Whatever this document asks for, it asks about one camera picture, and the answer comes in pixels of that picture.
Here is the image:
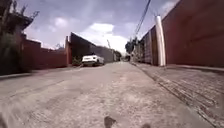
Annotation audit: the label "white car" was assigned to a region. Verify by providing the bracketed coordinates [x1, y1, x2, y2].
[80, 54, 106, 68]

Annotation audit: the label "distant dark tree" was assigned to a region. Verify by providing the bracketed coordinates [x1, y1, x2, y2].
[124, 37, 139, 56]

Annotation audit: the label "grey paved road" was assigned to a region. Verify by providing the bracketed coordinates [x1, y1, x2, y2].
[0, 61, 214, 128]

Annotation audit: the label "dark gabled building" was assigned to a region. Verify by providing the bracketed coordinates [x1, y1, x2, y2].
[67, 31, 117, 66]

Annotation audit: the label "white pillar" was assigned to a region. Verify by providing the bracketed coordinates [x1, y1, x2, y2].
[154, 15, 167, 67]

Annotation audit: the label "robot's own part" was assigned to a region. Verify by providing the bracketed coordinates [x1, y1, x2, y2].
[103, 115, 117, 128]

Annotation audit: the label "grey concrete kerb strip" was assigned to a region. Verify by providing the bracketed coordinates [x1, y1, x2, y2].
[0, 65, 84, 81]

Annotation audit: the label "grey paved sidewalk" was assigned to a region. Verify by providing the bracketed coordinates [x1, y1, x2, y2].
[131, 61, 224, 128]

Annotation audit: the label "overhead wires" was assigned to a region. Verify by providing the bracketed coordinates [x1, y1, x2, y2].
[132, 0, 153, 38]

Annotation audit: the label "low red wall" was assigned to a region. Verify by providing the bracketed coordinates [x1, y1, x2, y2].
[20, 33, 73, 71]

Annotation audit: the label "red brick wall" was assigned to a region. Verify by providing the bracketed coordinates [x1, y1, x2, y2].
[134, 0, 224, 68]

